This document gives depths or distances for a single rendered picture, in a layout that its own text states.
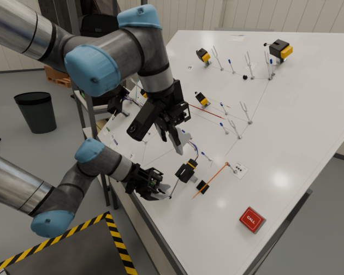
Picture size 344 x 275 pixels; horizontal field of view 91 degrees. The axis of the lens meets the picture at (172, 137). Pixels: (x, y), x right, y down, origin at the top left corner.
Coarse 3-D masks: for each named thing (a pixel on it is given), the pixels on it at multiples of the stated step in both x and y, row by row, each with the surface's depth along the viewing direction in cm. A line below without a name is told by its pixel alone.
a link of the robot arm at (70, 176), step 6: (72, 168) 50; (78, 168) 49; (66, 174) 52; (72, 174) 48; (78, 174) 49; (84, 174) 49; (66, 180) 46; (72, 180) 47; (78, 180) 47; (84, 180) 49; (90, 180) 51; (78, 186) 46; (84, 186) 48; (84, 192) 48
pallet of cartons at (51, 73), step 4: (44, 68) 562; (48, 68) 546; (52, 68) 531; (48, 72) 556; (52, 72) 539; (56, 72) 542; (60, 72) 551; (48, 76) 569; (52, 76) 550; (56, 76) 546; (60, 76) 555; (64, 76) 566; (68, 76) 581; (48, 80) 578; (52, 80) 582; (56, 80) 547; (60, 80) 537; (64, 80) 593; (68, 80) 545; (60, 84) 547; (68, 84) 523
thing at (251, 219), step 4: (248, 208) 52; (244, 212) 52; (248, 212) 51; (252, 212) 51; (244, 216) 51; (248, 216) 51; (252, 216) 50; (256, 216) 50; (240, 220) 52; (244, 220) 51; (248, 220) 50; (252, 220) 50; (256, 220) 49; (260, 220) 49; (244, 224) 51; (248, 224) 50; (252, 224) 49; (256, 224) 49; (248, 228) 50; (252, 228) 49; (256, 228) 49
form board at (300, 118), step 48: (192, 48) 109; (240, 48) 86; (336, 48) 61; (192, 96) 90; (240, 96) 74; (288, 96) 63; (336, 96) 55; (144, 144) 95; (240, 144) 65; (288, 144) 56; (336, 144) 50; (192, 192) 67; (240, 192) 58; (288, 192) 51; (192, 240) 60; (240, 240) 52
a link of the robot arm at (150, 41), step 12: (132, 12) 28; (144, 12) 28; (156, 12) 30; (120, 24) 30; (132, 24) 29; (144, 24) 29; (156, 24) 30; (144, 36) 30; (156, 36) 31; (144, 48) 30; (156, 48) 32; (144, 60) 39; (156, 60) 33; (168, 60) 36; (144, 72) 35; (156, 72) 35
